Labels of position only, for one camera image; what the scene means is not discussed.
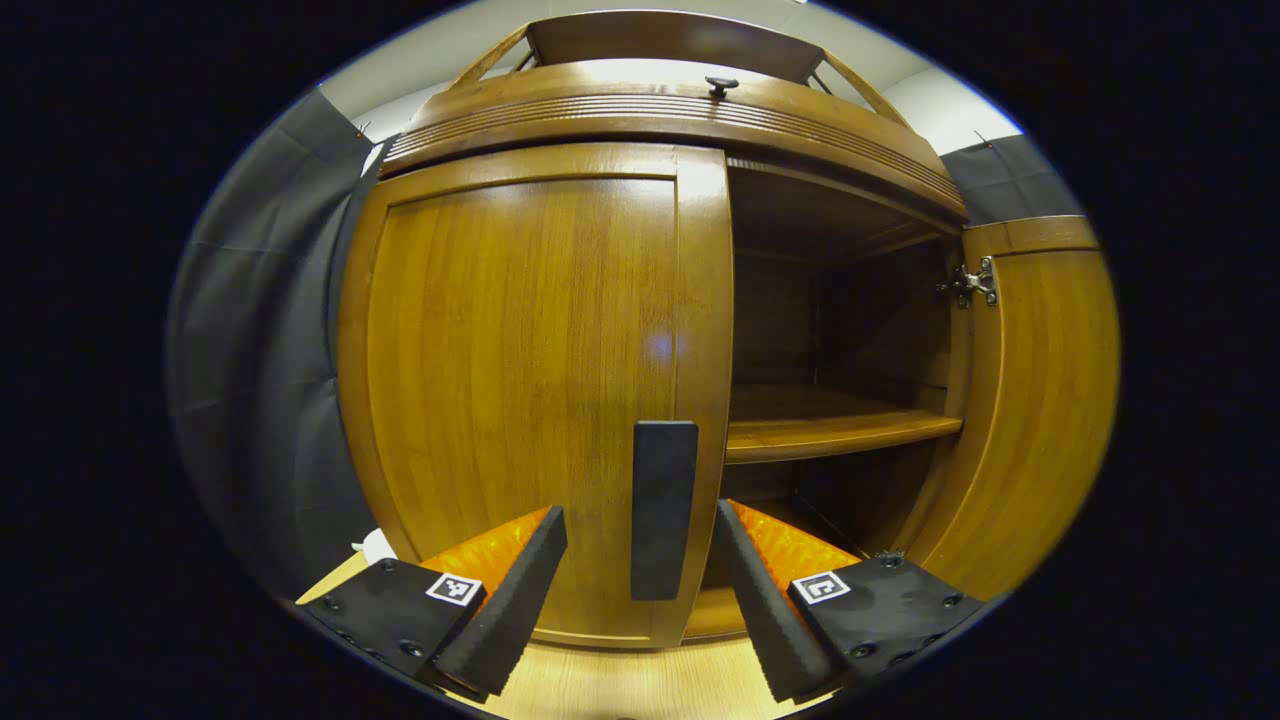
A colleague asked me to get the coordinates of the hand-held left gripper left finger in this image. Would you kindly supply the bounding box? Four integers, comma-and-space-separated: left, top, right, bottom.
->
300, 505, 569, 701

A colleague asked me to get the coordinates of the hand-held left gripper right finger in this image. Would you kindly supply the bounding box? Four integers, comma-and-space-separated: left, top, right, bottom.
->
713, 500, 986, 704

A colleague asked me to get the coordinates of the black door handle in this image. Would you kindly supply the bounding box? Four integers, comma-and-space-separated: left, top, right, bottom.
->
631, 420, 699, 602

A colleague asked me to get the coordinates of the wooden shoe cabinet door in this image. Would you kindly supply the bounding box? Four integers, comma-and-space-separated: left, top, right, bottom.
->
905, 215, 1121, 601
337, 143, 736, 649

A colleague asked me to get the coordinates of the wooden double-door shoe cabinet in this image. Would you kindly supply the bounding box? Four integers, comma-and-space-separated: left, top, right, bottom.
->
337, 10, 971, 649

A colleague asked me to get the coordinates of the metal door hinge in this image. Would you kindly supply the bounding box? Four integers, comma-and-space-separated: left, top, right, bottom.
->
937, 257, 999, 309

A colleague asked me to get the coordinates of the wooden inner shelf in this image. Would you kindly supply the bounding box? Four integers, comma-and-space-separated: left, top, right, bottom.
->
725, 385, 964, 464

